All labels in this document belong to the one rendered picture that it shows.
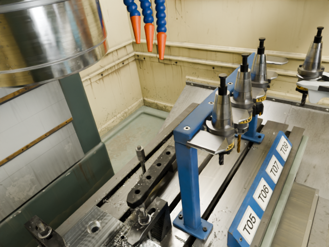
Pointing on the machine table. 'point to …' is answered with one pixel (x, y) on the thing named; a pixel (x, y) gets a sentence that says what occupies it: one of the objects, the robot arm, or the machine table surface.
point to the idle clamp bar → (167, 161)
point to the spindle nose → (49, 39)
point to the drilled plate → (111, 232)
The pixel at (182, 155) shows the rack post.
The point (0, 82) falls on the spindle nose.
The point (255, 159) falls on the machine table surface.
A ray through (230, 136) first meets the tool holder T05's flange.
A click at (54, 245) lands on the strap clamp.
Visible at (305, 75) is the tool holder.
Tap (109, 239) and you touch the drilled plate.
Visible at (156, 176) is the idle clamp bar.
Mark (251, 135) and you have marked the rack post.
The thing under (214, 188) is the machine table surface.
